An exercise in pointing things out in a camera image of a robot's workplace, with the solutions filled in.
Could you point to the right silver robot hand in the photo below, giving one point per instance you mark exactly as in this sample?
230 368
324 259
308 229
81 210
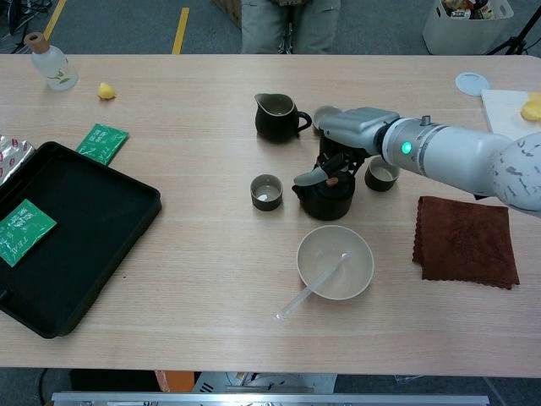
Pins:
359 127

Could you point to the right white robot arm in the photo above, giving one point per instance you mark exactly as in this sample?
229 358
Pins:
456 152

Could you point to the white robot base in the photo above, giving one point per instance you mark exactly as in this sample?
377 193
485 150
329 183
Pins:
262 380

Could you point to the small cup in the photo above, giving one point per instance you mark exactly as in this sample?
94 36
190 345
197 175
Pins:
325 112

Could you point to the green tea packet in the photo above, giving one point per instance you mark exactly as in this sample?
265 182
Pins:
25 230
101 144

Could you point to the dark cylindrical teacup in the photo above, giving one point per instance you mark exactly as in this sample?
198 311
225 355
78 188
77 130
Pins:
380 184
266 204

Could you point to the dark ceramic pitcher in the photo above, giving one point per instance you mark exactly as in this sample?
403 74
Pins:
274 127

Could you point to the white round lid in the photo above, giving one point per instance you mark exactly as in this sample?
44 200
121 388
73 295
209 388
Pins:
469 82

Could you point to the white storage bin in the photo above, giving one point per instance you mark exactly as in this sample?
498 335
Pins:
456 36

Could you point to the person legs in grey trousers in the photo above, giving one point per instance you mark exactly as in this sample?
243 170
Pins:
262 25

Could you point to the white flat board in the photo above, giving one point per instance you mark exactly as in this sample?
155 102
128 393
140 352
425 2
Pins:
503 110

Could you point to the large beige bowl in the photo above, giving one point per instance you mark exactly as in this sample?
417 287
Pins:
321 275

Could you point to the brown folded cloth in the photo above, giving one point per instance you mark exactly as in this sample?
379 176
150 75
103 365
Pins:
465 245

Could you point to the yellow round object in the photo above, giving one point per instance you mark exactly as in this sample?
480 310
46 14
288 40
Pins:
532 111

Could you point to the black tripod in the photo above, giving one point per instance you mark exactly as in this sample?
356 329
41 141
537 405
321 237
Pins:
513 41

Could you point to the clear plastic stirrer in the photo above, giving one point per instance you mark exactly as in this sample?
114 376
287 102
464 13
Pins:
296 302

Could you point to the small yellow lump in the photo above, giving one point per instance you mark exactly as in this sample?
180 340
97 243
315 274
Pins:
106 91

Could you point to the black plastic tray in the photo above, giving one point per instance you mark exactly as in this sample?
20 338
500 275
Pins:
84 237

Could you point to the frosted glass bottle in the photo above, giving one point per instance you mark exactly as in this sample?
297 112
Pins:
55 67

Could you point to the orange object under table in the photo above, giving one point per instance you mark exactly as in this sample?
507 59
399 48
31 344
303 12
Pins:
173 380

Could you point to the silver foil bag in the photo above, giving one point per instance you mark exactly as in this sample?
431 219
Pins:
12 156

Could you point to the black equipment stand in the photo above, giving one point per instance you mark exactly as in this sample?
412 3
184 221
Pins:
14 17

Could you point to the aluminium rail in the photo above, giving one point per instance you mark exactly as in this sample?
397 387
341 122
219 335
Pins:
253 399

